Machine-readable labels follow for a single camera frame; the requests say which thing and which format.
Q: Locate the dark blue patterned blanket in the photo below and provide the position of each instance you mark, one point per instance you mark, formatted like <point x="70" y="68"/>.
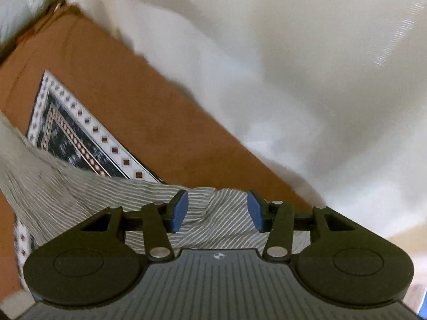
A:
<point x="63" y="130"/>

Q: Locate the grey striped shirt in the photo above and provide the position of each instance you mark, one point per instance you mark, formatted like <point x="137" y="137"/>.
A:
<point x="83" y="190"/>

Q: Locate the white sheer curtain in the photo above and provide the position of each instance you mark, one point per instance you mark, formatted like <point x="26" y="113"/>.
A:
<point x="300" y="73"/>

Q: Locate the light blue pillow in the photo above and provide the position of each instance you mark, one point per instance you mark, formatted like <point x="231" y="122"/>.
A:
<point x="23" y="10"/>

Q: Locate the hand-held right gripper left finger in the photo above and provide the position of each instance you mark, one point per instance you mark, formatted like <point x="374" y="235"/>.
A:
<point x="178" y="211"/>

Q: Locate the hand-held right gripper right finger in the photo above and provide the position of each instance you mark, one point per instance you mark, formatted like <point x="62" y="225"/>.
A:
<point x="256" y="211"/>

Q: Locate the orange-brown bed sheet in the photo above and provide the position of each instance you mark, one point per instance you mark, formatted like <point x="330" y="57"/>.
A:
<point x="150" y="123"/>

